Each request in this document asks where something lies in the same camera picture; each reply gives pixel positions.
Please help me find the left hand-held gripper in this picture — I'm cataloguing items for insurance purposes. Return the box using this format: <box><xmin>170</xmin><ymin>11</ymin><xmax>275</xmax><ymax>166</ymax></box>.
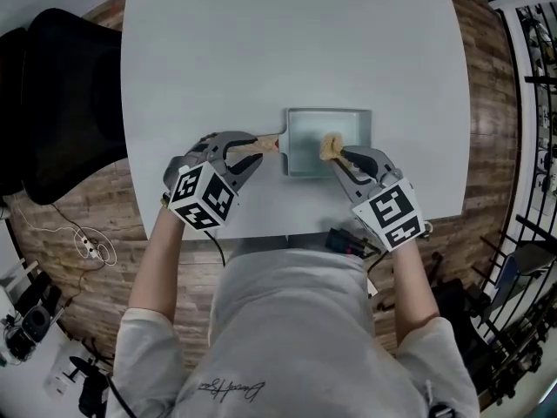
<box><xmin>163</xmin><ymin>131</ymin><xmax>265</xmax><ymax>233</ymax></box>

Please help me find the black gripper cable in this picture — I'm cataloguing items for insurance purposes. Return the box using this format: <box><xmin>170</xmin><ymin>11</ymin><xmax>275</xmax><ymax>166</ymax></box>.
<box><xmin>365</xmin><ymin>246</ymin><xmax>393</xmax><ymax>273</ymax></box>
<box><xmin>204</xmin><ymin>228</ymin><xmax>227</xmax><ymax>269</ymax></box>

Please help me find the black waist battery pack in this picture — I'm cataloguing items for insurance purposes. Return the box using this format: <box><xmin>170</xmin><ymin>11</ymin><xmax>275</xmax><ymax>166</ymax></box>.
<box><xmin>325</xmin><ymin>227</ymin><xmax>375</xmax><ymax>259</ymax></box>

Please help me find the black swivel chair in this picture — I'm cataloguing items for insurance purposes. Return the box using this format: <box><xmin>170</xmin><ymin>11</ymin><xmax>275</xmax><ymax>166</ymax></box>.
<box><xmin>428</xmin><ymin>253</ymin><xmax>493</xmax><ymax>365</ymax></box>

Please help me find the blue folding chair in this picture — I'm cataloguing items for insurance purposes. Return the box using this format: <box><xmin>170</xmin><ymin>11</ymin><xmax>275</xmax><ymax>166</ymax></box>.
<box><xmin>493</xmin><ymin>239</ymin><xmax>557</xmax><ymax>317</ymax></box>

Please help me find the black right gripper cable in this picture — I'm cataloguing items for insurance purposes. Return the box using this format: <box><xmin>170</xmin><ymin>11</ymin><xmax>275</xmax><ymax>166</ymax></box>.
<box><xmin>365</xmin><ymin>246</ymin><xmax>393</xmax><ymax>273</ymax></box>

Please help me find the person's right forearm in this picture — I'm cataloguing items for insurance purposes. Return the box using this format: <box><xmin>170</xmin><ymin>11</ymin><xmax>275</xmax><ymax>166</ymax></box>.
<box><xmin>389</xmin><ymin>233</ymin><xmax>440</xmax><ymax>347</ymax></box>

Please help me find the person's grey t-shirt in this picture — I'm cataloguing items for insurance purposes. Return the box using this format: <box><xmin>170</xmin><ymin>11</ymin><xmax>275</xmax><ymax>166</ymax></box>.
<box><xmin>106</xmin><ymin>248</ymin><xmax>480</xmax><ymax>418</ymax></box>

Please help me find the black round speaker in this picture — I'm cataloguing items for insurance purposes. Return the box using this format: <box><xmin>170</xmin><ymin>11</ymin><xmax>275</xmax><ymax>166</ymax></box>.
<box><xmin>21</xmin><ymin>306</ymin><xmax>53</xmax><ymax>334</ymax></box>

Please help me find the yellow sponge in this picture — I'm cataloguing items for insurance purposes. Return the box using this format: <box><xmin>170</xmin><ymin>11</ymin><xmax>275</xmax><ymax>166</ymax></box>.
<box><xmin>319</xmin><ymin>131</ymin><xmax>350</xmax><ymax>165</ymax></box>

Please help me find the black office chair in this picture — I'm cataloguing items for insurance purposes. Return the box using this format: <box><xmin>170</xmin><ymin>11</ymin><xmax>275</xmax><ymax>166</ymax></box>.
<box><xmin>0</xmin><ymin>8</ymin><xmax>128</xmax><ymax>206</ymax></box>

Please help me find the person's left hand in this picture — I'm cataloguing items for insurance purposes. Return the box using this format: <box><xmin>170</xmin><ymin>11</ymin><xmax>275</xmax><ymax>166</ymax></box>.
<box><xmin>185</xmin><ymin>132</ymin><xmax>219</xmax><ymax>158</ymax></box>

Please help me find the white power strip with cable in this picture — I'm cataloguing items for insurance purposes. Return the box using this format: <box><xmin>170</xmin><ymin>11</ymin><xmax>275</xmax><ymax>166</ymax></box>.
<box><xmin>8</xmin><ymin>206</ymin><xmax>117</xmax><ymax>267</ymax></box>

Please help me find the person's left forearm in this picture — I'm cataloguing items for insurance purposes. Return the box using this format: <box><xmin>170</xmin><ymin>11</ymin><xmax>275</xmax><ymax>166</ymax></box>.
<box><xmin>128</xmin><ymin>206</ymin><xmax>186</xmax><ymax>321</ymax></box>

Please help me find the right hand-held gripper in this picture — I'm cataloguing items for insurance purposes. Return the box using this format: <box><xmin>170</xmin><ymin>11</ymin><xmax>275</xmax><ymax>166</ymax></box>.
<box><xmin>331</xmin><ymin>145</ymin><xmax>433</xmax><ymax>252</ymax></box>

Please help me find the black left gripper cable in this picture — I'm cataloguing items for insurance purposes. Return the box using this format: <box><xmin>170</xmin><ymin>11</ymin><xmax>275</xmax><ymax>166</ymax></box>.
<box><xmin>204</xmin><ymin>228</ymin><xmax>227</xmax><ymax>269</ymax></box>

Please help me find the thin black floor cable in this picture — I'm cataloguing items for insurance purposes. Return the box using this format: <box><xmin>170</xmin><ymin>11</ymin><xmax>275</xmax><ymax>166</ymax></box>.
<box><xmin>51</xmin><ymin>202</ymin><xmax>88</xmax><ymax>304</ymax></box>

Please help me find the black metal display rack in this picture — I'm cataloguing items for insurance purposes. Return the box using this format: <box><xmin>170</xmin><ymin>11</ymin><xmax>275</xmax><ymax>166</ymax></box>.
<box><xmin>472</xmin><ymin>4</ymin><xmax>557</xmax><ymax>408</ymax></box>

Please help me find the grey square pan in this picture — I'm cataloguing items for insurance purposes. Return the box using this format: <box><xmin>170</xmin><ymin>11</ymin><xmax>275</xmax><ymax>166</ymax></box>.
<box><xmin>225</xmin><ymin>106</ymin><xmax>373</xmax><ymax>179</ymax></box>

